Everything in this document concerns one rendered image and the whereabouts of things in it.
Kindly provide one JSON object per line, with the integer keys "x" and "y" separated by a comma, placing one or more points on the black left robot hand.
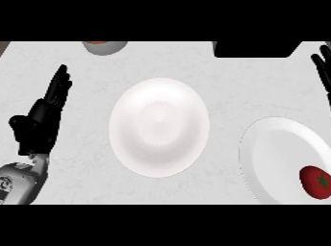
{"x": 43, "y": 117}

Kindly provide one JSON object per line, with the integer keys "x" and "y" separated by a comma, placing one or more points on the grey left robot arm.
{"x": 16, "y": 184}

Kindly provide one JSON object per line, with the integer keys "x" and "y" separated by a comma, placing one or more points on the white oval plate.
{"x": 160, "y": 127}

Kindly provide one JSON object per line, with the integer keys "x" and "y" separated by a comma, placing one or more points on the white round plate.
{"x": 281, "y": 153}

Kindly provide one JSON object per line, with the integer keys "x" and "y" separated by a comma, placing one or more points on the red tomato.
{"x": 318, "y": 182}

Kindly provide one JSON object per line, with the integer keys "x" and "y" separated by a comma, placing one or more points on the black appliance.
{"x": 254, "y": 49}

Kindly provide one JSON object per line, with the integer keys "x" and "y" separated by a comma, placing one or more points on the grey bowl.
{"x": 104, "y": 47}

